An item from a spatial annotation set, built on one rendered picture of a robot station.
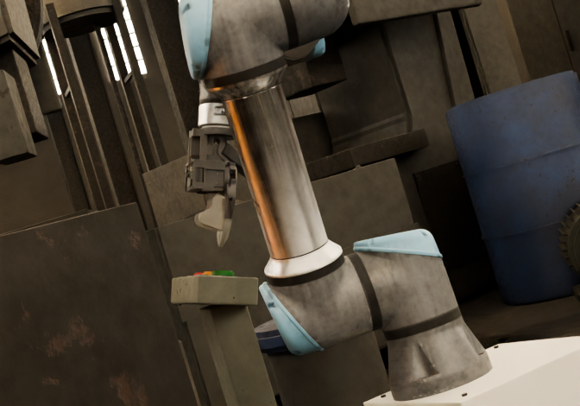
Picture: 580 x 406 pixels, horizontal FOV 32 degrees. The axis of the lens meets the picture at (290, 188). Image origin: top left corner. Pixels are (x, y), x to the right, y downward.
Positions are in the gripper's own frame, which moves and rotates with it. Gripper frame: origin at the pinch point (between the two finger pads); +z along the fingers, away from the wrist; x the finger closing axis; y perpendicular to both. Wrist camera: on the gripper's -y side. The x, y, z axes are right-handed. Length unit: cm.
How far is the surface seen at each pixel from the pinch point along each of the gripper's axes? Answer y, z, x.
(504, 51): -356, -205, -527
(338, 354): -36, 21, -36
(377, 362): -47, 23, -39
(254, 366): -7.2, 22.7, -2.5
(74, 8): -34, -271, -776
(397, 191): -103, -33, -157
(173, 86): -134, -205, -777
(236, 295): -1.4, 10.1, 4.5
